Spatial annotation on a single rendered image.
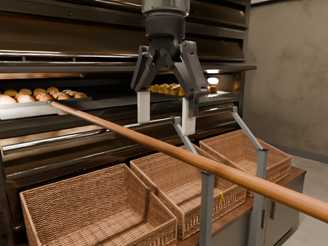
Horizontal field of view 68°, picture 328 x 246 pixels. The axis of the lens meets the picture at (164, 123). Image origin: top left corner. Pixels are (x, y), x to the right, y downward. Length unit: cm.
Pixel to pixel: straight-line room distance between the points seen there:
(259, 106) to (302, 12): 154
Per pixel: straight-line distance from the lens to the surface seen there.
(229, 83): 233
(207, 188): 113
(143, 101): 54
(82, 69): 116
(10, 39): 124
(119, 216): 150
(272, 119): 454
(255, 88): 463
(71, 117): 132
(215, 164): 56
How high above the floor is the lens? 141
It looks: 13 degrees down
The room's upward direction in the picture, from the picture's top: straight up
